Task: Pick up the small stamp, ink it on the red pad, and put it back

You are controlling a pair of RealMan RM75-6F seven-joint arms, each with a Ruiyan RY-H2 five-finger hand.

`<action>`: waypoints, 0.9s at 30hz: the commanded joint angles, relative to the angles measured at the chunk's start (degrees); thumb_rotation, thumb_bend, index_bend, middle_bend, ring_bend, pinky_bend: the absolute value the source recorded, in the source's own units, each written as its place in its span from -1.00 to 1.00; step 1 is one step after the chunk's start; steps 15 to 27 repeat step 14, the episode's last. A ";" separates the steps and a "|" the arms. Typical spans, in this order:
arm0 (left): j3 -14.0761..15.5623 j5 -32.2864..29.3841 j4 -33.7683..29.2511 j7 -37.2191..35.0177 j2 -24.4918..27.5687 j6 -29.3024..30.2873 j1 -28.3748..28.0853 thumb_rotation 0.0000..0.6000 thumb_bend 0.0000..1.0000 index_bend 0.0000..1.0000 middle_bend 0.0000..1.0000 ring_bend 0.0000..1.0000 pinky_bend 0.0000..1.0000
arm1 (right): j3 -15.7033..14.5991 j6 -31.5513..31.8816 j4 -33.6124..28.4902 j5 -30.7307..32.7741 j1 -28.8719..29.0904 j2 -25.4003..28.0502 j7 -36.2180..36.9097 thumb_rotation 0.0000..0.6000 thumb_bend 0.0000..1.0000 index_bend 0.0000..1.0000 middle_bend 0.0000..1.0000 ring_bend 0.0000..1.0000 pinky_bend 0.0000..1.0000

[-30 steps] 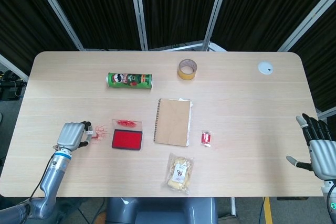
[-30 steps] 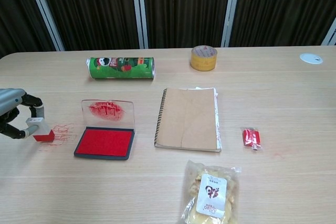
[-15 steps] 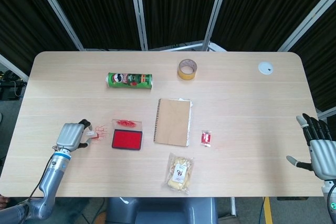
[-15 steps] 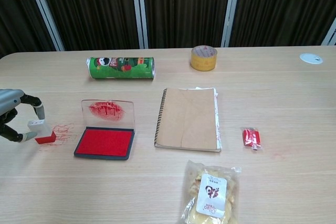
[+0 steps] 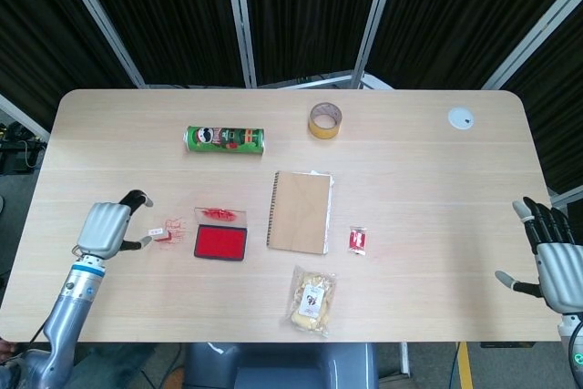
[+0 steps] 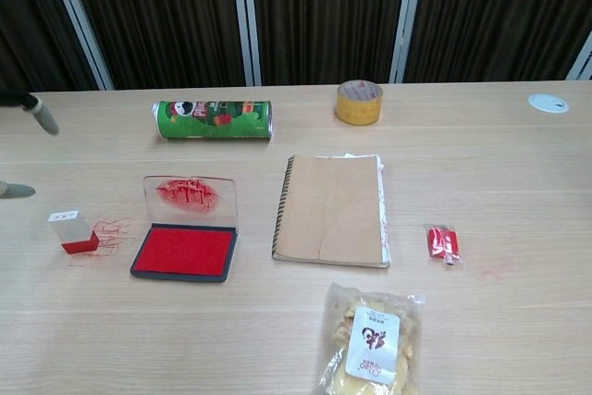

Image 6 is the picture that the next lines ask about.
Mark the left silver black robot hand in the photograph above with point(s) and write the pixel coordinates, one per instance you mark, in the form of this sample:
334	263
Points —
44	115

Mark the small red stamp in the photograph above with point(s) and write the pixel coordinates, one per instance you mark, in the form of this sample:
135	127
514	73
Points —
71	230

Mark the black folding screen panel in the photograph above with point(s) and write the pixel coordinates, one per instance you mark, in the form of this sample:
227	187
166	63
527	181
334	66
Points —
328	11
162	16
499	11
32	20

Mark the green chips can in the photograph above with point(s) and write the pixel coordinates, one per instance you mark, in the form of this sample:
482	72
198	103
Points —
213	119

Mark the red ink pad clear lid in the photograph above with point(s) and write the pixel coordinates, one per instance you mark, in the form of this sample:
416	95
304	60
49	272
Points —
185	249

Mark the brown spiral notebook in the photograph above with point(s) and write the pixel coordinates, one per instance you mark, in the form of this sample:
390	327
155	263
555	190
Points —
330	210

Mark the yellow packing tape roll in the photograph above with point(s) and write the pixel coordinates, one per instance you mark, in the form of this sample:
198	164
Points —
358	110

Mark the clear bag of dried snacks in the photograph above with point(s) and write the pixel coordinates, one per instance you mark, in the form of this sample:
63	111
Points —
370	349

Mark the small red candy packet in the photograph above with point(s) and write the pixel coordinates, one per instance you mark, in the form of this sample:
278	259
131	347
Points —
443	243

